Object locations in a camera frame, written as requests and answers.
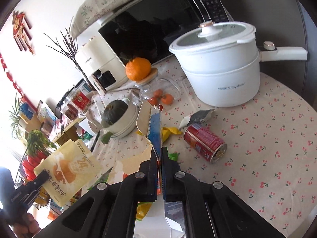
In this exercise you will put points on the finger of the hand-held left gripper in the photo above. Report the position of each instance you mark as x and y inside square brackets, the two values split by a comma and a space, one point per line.
[39, 179]

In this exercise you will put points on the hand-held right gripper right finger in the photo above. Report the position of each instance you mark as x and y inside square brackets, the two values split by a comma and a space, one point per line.
[164, 157]

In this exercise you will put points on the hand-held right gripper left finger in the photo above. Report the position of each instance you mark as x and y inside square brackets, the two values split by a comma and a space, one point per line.
[155, 157]

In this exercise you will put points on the blue and white wrapper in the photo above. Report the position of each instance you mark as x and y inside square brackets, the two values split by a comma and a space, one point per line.
[154, 129]

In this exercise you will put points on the yellow bread bag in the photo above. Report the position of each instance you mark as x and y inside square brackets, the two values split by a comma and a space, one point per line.
[66, 168]

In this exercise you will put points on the person's left hand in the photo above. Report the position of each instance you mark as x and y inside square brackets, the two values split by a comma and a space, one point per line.
[27, 225]

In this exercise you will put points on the green potted plant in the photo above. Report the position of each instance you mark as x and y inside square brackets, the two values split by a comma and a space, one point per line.
[39, 141]

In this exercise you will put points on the red drink can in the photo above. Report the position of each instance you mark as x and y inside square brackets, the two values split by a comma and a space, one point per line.
[200, 138]

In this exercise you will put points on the white bowl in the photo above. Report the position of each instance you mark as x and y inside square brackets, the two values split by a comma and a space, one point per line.
[127, 125]

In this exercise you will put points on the grey crumpled wrapper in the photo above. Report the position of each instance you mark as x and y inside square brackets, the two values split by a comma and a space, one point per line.
[198, 117]

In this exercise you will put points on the small green vegetable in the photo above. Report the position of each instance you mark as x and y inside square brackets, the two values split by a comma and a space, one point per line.
[106, 136]

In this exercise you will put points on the yellow green wrapper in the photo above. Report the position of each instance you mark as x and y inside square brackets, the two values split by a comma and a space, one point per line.
[143, 210]

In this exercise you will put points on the small orange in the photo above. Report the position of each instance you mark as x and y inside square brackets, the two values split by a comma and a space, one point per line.
[158, 93]
[153, 101]
[167, 98]

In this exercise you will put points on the green pumpkin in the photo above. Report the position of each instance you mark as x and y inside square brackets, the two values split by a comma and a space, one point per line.
[112, 114]

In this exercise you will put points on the landscape picture card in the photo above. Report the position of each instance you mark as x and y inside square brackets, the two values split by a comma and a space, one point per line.
[47, 115]

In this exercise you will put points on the thin leafed plant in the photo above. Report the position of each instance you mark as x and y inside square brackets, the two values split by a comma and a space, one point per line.
[16, 115]

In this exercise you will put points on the blue figurine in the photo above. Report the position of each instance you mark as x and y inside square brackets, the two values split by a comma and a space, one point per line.
[26, 111]

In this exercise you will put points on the glass jar with wooden lid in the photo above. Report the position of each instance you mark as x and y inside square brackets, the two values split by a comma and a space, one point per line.
[164, 85]

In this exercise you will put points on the red label box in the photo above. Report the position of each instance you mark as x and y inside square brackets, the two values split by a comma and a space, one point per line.
[80, 99]

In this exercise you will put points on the large orange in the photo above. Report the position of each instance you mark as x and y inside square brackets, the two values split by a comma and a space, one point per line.
[138, 69]

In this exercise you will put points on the cherry print tablecloth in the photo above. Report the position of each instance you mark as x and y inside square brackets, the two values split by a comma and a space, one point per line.
[260, 141]

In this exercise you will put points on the white electric pot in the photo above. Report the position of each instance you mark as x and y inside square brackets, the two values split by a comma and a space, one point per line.
[223, 74]

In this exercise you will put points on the white air fryer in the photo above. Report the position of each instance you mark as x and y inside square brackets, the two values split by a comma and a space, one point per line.
[99, 59]

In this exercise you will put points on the black microwave oven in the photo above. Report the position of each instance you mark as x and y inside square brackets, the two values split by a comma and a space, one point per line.
[148, 24]

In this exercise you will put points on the dry twigs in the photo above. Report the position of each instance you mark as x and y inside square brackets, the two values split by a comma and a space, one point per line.
[66, 47]

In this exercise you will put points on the red wall garland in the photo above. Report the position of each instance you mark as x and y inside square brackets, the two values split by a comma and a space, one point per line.
[8, 75]

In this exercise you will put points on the red wall ornament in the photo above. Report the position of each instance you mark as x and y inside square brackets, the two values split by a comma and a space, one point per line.
[21, 29]

